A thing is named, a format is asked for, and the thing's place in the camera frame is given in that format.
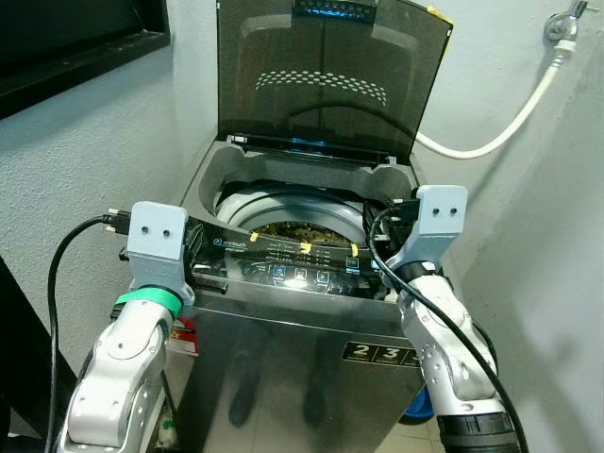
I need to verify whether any grey top-load washing machine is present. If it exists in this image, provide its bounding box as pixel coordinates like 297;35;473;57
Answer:
165;132;456;453

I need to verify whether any red white washer label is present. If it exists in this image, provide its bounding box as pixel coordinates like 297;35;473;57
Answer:
170;316;200;356

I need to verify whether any patterned laundry in drum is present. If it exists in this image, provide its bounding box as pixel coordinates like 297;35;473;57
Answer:
255;221;333;241

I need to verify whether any dark tinted washer lid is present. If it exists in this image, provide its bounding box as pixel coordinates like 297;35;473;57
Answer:
215;0;454;167

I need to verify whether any blue plastic object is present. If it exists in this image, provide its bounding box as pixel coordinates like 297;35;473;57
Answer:
400;391;432;426

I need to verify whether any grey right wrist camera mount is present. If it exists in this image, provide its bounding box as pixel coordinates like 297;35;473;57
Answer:
387;185;469;280

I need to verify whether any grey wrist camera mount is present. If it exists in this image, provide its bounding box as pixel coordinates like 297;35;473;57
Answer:
125;201;197;310
387;185;469;280

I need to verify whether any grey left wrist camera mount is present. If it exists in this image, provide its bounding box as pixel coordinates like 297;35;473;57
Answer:
125;201;197;310

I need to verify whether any white water inlet hose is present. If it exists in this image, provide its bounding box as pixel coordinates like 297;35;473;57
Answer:
415;38;569;159

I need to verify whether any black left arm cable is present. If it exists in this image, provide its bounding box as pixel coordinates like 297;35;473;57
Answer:
44;210;129;453

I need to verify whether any black window frame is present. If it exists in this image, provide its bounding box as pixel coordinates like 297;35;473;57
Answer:
0;0;172;120

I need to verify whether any chrome wall tap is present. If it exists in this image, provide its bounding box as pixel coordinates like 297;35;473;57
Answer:
545;2;588;44

